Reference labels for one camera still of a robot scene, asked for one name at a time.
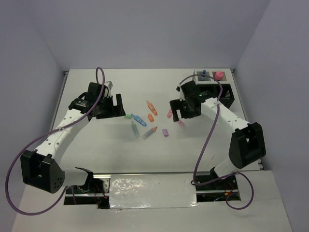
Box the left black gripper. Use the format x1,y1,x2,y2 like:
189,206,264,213
96,94,126,120

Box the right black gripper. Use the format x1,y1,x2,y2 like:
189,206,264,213
170,97,201,122

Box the purple highlighter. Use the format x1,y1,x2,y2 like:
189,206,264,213
178,120,185,128

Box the purple highlighter cap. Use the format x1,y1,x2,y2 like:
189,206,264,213
162,129,169,137

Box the blue cap clear bottle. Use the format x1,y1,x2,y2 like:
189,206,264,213
198,70,207,81

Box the orange highlighter cap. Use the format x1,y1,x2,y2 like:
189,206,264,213
148,114,154,122

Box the pink cap glue bottle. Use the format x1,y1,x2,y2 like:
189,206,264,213
214,72,224,81

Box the orange tip grey highlighter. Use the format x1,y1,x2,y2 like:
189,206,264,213
142,127,157,140

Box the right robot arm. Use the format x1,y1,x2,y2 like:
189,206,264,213
170,80,266,189

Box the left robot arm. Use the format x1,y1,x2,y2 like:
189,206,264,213
20,81,125,193

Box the pink highlighter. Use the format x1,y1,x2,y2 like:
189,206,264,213
167,109,173,118

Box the blue highlighter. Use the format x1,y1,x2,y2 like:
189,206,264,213
131,114,147,127

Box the green highlighter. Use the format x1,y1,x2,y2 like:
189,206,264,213
131,121,140,138

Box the black slotted organizer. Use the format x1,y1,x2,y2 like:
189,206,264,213
197,84,235,109

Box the white two-cell organizer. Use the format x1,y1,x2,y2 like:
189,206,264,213
192,70,227,84

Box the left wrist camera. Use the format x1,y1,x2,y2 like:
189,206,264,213
104,81,113,95

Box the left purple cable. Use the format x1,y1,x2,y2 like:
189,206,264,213
5,67,106,215

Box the purple cable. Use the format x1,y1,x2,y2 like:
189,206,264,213
178,74,254,210
5,67,106,215

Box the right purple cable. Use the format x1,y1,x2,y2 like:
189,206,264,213
178,74,254,210

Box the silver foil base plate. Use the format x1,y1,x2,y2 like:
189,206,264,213
109,174,198,209

